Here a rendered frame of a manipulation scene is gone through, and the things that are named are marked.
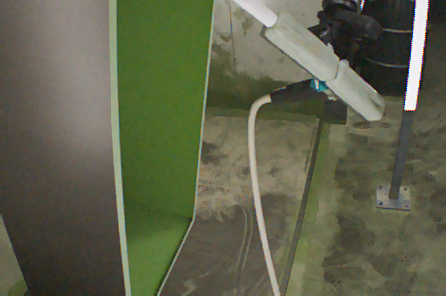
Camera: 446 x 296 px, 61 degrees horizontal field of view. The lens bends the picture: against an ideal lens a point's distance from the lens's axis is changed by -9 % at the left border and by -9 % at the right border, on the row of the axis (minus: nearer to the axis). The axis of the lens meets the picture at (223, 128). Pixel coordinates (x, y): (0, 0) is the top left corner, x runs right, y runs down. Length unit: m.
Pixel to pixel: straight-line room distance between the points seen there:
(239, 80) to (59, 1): 2.51
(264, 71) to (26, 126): 2.36
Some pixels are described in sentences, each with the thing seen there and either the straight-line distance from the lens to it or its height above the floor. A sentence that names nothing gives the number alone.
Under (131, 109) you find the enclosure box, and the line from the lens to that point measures 1.45.
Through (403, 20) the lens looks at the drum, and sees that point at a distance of 3.30.
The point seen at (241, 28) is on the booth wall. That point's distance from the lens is 2.93.
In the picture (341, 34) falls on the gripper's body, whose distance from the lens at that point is 0.84.
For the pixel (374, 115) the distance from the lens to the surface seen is 0.82.
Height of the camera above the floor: 1.59
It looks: 31 degrees down
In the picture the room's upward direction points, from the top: 6 degrees counter-clockwise
